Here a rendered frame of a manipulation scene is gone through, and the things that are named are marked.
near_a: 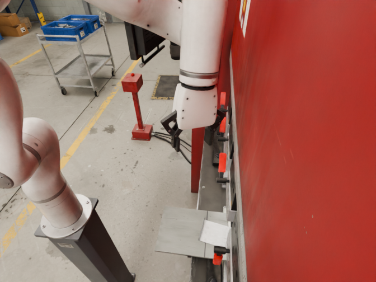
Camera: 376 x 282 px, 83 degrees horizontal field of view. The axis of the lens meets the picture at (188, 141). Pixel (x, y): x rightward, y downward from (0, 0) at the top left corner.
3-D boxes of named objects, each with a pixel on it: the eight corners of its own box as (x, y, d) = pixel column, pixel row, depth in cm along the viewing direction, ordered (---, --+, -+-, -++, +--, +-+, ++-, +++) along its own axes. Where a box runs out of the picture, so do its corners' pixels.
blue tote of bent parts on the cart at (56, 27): (59, 33, 331) (54, 20, 319) (89, 34, 327) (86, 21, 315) (45, 41, 304) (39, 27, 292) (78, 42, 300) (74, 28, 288)
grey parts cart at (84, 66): (85, 72, 419) (66, 18, 356) (117, 74, 414) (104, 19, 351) (60, 95, 353) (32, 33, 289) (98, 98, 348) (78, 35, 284)
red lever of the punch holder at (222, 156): (218, 152, 68) (216, 183, 67) (231, 153, 68) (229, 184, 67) (218, 152, 70) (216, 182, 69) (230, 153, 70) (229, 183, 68)
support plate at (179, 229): (164, 207, 90) (164, 206, 90) (227, 214, 88) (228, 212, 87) (154, 251, 77) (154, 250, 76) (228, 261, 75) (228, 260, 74)
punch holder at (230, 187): (225, 184, 77) (232, 151, 66) (249, 187, 76) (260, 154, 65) (226, 224, 66) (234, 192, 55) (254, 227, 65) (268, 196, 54)
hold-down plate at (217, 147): (214, 132, 145) (214, 129, 143) (222, 133, 145) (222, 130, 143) (212, 165, 123) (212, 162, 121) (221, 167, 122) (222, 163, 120)
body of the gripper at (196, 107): (210, 74, 52) (205, 116, 57) (170, 75, 48) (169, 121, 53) (227, 82, 46) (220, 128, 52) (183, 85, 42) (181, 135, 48)
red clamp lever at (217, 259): (211, 258, 60) (214, 244, 54) (225, 260, 60) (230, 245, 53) (211, 265, 59) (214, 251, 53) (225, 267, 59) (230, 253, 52)
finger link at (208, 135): (216, 116, 56) (213, 138, 60) (206, 118, 55) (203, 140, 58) (223, 121, 54) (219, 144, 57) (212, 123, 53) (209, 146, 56)
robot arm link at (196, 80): (208, 64, 51) (206, 77, 52) (173, 65, 47) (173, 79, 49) (228, 73, 44) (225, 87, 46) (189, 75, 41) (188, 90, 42)
